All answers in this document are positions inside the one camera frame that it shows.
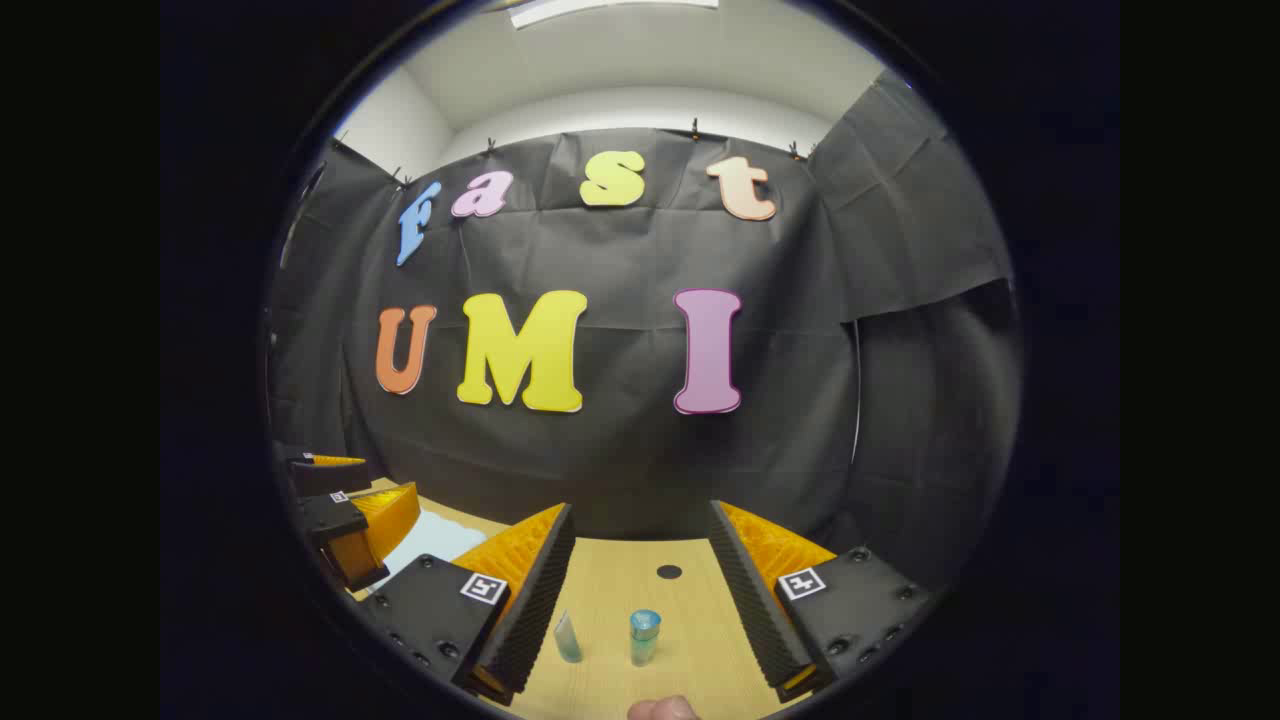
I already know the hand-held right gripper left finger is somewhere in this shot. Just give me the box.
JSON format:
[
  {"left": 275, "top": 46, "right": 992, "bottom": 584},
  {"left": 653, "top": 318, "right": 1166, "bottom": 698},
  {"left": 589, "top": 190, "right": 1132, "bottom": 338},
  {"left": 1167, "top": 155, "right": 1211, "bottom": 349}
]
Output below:
[{"left": 355, "top": 502, "right": 577, "bottom": 707}]

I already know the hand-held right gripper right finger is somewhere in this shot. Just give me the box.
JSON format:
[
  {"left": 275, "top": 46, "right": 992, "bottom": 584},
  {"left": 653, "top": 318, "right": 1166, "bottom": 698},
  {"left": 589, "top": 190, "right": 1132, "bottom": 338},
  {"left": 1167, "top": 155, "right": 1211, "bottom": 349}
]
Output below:
[{"left": 708, "top": 500, "right": 936, "bottom": 704}]

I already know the small light blue suitcase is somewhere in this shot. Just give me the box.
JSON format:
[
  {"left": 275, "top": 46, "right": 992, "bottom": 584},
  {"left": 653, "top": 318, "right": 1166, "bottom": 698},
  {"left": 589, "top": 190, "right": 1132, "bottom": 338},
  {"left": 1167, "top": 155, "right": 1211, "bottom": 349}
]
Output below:
[{"left": 368, "top": 508, "right": 489, "bottom": 597}]

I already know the blue capped clear bottle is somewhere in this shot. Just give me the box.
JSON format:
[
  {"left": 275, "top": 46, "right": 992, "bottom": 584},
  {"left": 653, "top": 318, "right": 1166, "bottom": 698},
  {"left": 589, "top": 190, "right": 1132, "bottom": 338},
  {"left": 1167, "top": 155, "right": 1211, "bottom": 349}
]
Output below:
[{"left": 629, "top": 609, "right": 663, "bottom": 668}]

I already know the black backdrop cloth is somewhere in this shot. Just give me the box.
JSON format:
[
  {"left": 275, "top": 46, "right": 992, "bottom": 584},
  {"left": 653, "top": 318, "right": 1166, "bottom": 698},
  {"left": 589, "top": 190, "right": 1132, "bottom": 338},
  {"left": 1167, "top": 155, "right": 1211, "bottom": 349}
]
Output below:
[{"left": 265, "top": 70, "right": 1021, "bottom": 591}]

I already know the ceiling light panel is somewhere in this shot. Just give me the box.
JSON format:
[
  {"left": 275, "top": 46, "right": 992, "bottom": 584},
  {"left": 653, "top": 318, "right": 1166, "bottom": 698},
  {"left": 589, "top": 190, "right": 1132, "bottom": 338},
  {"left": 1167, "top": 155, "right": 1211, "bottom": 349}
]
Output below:
[{"left": 508, "top": 0, "right": 721, "bottom": 29}]

